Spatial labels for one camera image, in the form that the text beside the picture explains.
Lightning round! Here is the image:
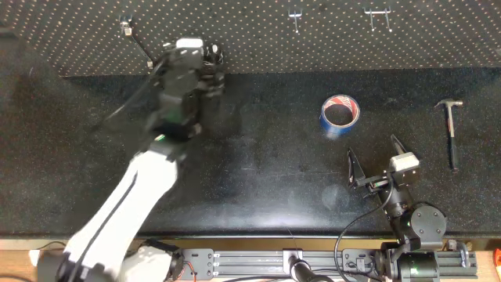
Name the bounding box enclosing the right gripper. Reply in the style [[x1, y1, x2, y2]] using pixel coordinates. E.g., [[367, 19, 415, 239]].
[[346, 134, 423, 197]]

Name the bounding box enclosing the wrench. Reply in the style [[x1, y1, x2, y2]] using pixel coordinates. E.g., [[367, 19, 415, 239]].
[[119, 20, 155, 71]]

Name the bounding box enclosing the black pegboard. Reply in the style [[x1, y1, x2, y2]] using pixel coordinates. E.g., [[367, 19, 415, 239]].
[[0, 0, 501, 77]]

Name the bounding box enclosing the roll of blue tape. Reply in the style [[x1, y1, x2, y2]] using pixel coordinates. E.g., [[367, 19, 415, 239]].
[[319, 93, 361, 139]]

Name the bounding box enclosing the hammer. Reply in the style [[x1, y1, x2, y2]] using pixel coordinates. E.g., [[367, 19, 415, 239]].
[[434, 98, 464, 172]]

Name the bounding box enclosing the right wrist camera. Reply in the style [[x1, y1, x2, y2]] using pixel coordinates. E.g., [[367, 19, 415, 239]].
[[387, 151, 421, 174]]

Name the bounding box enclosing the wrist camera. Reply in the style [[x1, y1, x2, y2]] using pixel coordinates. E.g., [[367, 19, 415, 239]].
[[387, 151, 421, 174], [175, 36, 205, 51]]

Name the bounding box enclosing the black cable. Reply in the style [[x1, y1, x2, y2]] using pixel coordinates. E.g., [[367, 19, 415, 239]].
[[333, 180, 395, 282], [92, 58, 166, 132]]

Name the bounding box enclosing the mounting rail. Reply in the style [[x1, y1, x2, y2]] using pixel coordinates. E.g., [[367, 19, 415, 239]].
[[168, 238, 479, 282]]

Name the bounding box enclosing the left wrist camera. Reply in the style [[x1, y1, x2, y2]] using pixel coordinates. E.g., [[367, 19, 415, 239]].
[[175, 36, 205, 51]]

